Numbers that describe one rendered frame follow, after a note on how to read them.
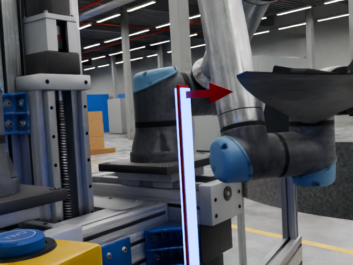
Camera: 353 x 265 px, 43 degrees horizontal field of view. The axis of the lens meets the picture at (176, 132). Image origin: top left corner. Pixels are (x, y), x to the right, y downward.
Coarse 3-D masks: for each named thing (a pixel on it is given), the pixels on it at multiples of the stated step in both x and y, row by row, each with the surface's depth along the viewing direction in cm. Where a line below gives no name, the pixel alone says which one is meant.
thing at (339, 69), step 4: (352, 60) 59; (352, 64) 58; (336, 68) 65; (340, 68) 66; (344, 68) 66; (348, 68) 59; (352, 68) 58; (336, 72) 65; (340, 72) 66; (344, 72) 66; (348, 72) 59; (352, 72) 58; (352, 108) 58; (340, 112) 66; (344, 112) 66; (348, 112) 60; (352, 112) 58
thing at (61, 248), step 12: (48, 240) 33; (60, 240) 33; (36, 252) 30; (48, 252) 30; (60, 252) 30; (72, 252) 30; (84, 252) 30; (96, 252) 31; (0, 264) 28; (12, 264) 28; (24, 264) 28; (36, 264) 28; (48, 264) 28; (60, 264) 28; (72, 264) 29; (84, 264) 30; (96, 264) 31
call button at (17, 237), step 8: (8, 232) 32; (16, 232) 32; (24, 232) 32; (32, 232) 32; (40, 232) 32; (0, 240) 30; (8, 240) 30; (16, 240) 30; (24, 240) 30; (32, 240) 30; (40, 240) 31; (0, 248) 29; (8, 248) 29; (16, 248) 30; (24, 248) 30; (32, 248) 30; (40, 248) 31; (0, 256) 29; (8, 256) 29
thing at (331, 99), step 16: (240, 80) 41; (256, 80) 40; (272, 80) 40; (288, 80) 40; (304, 80) 39; (320, 80) 39; (336, 80) 39; (352, 80) 40; (256, 96) 48; (272, 96) 47; (288, 96) 47; (304, 96) 48; (320, 96) 48; (336, 96) 49; (352, 96) 49; (288, 112) 54; (304, 112) 54; (320, 112) 54; (336, 112) 55
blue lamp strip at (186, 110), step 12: (192, 144) 53; (192, 156) 53; (192, 168) 53; (192, 180) 53; (192, 192) 53; (192, 204) 53; (192, 216) 53; (192, 228) 53; (192, 240) 53; (192, 252) 52; (192, 264) 52
